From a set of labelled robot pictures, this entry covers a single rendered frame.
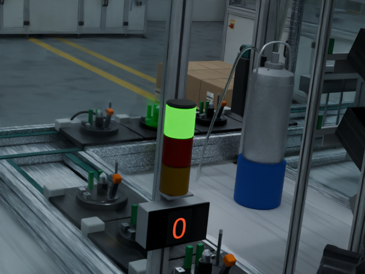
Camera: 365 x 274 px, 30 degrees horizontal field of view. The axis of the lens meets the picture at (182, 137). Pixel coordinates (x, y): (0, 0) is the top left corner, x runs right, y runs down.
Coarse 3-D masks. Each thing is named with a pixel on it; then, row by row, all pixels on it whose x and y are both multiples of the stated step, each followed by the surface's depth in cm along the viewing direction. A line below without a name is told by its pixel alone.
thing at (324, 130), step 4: (336, 52) 141; (340, 52) 141; (344, 52) 142; (348, 52) 142; (328, 56) 139; (332, 56) 139; (336, 56) 140; (340, 56) 140; (344, 56) 141; (324, 128) 144; (328, 128) 145; (332, 128) 146; (336, 128) 146; (316, 132) 143; (320, 132) 144; (324, 132) 145; (328, 132) 145; (332, 132) 146
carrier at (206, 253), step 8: (192, 248) 146; (200, 248) 147; (192, 256) 157; (200, 256) 148; (208, 256) 142; (216, 256) 149; (168, 264) 152; (176, 264) 153; (184, 264) 147; (192, 264) 149; (200, 264) 143; (208, 264) 142; (216, 264) 150; (168, 272) 149; (176, 272) 143; (184, 272) 143; (192, 272) 145; (200, 272) 143; (208, 272) 143; (216, 272) 146; (232, 272) 147; (240, 272) 152
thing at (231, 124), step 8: (200, 104) 273; (208, 104) 274; (224, 104) 263; (200, 112) 274; (208, 112) 270; (200, 120) 266; (208, 120) 266; (216, 120) 266; (224, 120) 268; (232, 120) 277; (200, 128) 261; (208, 128) 262; (216, 128) 263; (224, 128) 264; (232, 128) 265; (240, 128) 266
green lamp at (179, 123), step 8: (168, 112) 110; (176, 112) 109; (184, 112) 109; (192, 112) 110; (168, 120) 111; (176, 120) 110; (184, 120) 110; (192, 120) 111; (168, 128) 111; (176, 128) 110; (184, 128) 110; (192, 128) 111; (176, 136) 110; (184, 136) 111
